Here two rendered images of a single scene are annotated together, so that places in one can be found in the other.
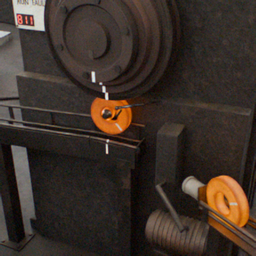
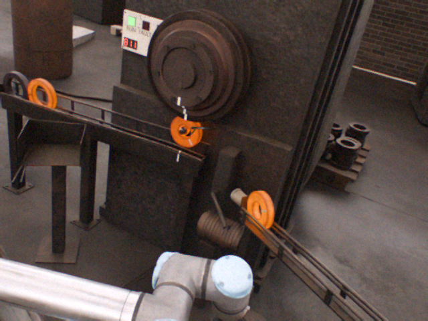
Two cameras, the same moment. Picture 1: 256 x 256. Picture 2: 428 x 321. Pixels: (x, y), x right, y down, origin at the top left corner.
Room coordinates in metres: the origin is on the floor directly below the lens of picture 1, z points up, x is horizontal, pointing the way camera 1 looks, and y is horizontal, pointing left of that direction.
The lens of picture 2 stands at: (-0.44, 0.03, 1.64)
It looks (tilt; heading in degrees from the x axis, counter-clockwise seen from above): 29 degrees down; 357
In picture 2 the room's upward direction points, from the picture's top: 12 degrees clockwise
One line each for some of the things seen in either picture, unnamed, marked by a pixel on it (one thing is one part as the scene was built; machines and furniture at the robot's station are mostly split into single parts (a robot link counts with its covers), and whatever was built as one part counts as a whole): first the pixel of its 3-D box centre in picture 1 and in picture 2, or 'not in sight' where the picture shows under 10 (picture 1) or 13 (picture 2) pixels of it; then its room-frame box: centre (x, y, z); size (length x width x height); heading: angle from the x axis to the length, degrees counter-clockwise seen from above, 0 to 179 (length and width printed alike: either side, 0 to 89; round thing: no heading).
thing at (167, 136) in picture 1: (170, 156); (226, 172); (1.22, -0.15, 0.68); 0.11 x 0.08 x 0.24; 155
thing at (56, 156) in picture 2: not in sight; (54, 195); (1.25, 0.66, 0.36); 0.26 x 0.20 x 0.72; 100
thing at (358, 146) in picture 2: not in sight; (301, 130); (3.01, -0.93, 0.22); 1.20 x 0.81 x 0.44; 63
